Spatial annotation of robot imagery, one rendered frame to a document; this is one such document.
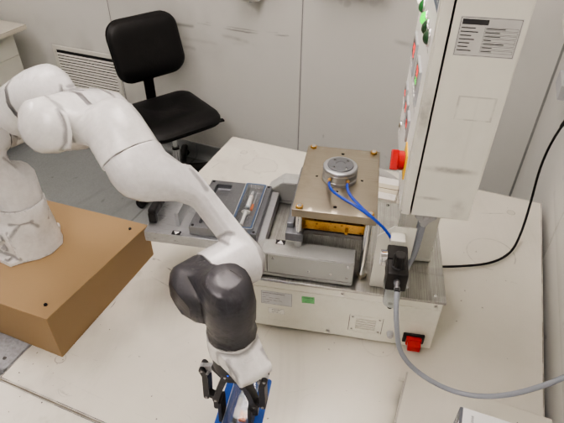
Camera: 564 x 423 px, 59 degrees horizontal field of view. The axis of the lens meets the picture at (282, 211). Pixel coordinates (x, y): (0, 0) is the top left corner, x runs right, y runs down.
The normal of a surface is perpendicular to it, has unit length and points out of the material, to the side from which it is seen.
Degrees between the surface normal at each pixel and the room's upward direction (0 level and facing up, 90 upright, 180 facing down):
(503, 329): 0
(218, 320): 86
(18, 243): 79
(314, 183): 0
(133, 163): 49
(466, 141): 90
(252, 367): 18
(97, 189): 0
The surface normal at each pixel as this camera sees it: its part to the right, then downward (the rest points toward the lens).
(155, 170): 0.59, -0.08
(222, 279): 0.15, -0.72
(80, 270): -0.01, -0.83
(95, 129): -0.46, 0.00
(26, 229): 0.41, 0.42
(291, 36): -0.37, 0.57
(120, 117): 0.33, -0.43
